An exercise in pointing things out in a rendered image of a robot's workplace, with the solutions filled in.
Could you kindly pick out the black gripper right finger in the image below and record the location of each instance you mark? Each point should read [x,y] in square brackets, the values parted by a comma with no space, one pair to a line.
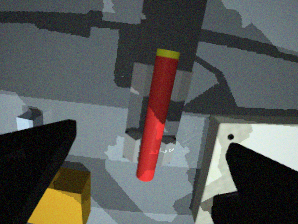
[268,189]

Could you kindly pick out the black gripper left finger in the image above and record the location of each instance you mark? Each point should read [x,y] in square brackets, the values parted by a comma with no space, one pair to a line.
[29,159]

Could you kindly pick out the red cylinder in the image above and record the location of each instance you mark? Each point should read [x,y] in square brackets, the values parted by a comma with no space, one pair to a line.
[164,73]

